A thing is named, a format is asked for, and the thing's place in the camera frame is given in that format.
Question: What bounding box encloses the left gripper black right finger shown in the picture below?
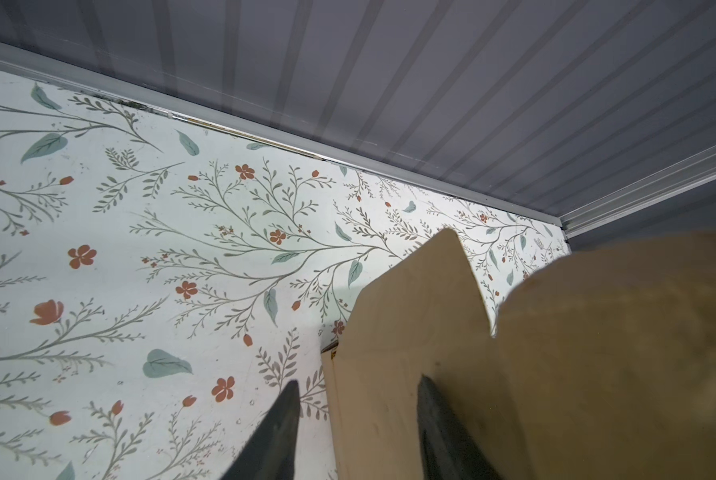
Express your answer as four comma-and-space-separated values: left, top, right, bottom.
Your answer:
417, 375, 500, 480

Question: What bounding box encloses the brown cardboard box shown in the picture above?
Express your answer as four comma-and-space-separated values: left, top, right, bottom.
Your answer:
322, 229, 716, 479

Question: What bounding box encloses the floral patterned table mat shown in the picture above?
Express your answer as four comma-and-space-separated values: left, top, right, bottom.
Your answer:
0, 71, 569, 479

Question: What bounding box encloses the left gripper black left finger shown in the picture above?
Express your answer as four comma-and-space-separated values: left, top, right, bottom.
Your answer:
221, 380, 301, 480

